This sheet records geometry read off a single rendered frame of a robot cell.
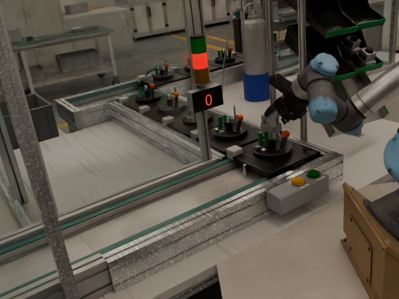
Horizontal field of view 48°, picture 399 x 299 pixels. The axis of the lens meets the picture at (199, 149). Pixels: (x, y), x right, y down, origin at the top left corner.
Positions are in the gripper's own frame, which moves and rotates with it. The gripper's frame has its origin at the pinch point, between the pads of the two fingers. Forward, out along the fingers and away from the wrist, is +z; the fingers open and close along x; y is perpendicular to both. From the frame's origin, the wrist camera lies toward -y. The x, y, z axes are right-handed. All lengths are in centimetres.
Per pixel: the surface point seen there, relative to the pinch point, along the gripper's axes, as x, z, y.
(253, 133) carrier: 6.7, 22.6, -3.2
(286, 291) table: -38, -16, 50
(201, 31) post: 45, 67, -85
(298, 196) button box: -11.9, -6.6, 29.6
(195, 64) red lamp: -21.2, -7.9, -23.1
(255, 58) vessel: 56, 53, -52
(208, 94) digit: -18.8, -2.0, -14.5
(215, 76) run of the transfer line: 58, 96, -69
